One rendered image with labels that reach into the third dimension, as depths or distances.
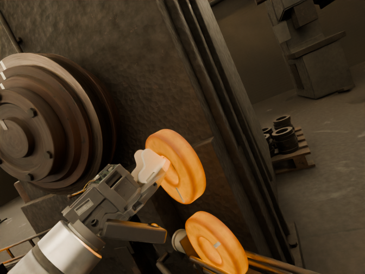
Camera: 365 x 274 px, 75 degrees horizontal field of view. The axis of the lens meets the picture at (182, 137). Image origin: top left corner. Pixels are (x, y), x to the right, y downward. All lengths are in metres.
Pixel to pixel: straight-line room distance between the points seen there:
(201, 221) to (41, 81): 0.58
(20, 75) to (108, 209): 0.54
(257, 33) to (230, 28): 0.70
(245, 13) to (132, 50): 6.03
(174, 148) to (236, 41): 6.33
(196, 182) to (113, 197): 0.14
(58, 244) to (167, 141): 0.23
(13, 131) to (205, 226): 0.59
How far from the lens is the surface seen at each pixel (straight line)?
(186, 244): 0.63
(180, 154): 0.41
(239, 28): 6.72
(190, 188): 0.44
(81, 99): 0.74
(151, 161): 0.44
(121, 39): 0.83
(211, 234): 0.50
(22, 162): 0.87
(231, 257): 0.51
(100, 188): 0.40
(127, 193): 0.43
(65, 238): 0.41
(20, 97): 0.77
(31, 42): 1.06
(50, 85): 0.78
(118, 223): 0.43
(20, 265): 0.43
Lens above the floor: 1.03
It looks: 9 degrees down
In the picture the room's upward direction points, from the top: 25 degrees counter-clockwise
